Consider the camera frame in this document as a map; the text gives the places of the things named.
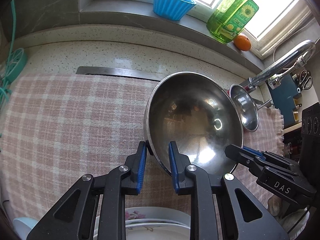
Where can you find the light blue bowl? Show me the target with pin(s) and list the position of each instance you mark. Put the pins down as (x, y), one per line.
(23, 230)

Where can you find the green dish soap bottle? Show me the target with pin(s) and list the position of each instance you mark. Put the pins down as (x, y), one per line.
(230, 17)

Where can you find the orange fruit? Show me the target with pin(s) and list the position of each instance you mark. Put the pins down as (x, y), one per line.
(242, 42)

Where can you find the pink checked cloth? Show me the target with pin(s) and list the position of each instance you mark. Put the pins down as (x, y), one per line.
(75, 130)

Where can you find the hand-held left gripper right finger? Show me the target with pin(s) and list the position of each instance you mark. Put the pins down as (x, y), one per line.
(173, 170)

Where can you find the large steel bowl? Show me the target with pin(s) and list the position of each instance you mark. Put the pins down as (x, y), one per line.
(195, 120)

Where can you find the dark blue knife block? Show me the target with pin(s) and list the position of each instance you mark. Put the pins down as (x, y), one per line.
(285, 90)

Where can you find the blue fluted silicone cup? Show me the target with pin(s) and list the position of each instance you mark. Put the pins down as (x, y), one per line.
(170, 5)

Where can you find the person's right hand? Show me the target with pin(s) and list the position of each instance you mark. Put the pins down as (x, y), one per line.
(275, 205)

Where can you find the black printed box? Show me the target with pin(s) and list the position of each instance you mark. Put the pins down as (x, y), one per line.
(311, 120)

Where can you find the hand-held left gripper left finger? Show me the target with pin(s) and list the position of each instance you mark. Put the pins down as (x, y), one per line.
(141, 170)

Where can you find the rose rimmed floral plate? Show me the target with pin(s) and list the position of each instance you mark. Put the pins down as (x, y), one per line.
(162, 215)

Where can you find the chrome kitchen faucet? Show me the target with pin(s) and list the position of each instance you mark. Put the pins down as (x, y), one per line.
(275, 67)

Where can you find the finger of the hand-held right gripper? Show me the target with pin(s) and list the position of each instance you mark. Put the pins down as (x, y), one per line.
(255, 150)
(237, 153)

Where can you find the small steel bowl red outside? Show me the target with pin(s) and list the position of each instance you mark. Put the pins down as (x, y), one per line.
(243, 110)

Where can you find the white plate grey leaf print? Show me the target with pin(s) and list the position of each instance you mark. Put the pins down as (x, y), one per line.
(155, 235)

